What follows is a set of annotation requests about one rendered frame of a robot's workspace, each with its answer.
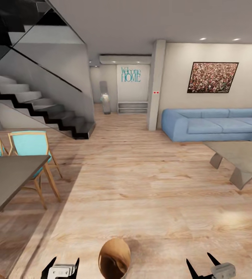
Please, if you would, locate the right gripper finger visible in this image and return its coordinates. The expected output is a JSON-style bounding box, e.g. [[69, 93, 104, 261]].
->
[[186, 259, 203, 279], [207, 252, 220, 266]]

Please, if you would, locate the trash can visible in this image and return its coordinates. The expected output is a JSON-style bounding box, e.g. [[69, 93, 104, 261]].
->
[[98, 238, 131, 279]]

